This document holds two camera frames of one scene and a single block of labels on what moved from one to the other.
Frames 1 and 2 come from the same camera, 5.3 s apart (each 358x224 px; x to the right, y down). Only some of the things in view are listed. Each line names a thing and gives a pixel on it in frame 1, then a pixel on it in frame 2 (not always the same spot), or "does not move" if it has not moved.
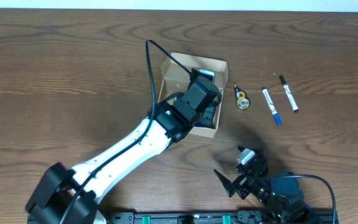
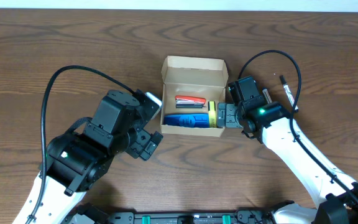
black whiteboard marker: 289,94 does not move
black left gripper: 209,103 to 143,144
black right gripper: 241,183 to 228,109
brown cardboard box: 175,79 does not move
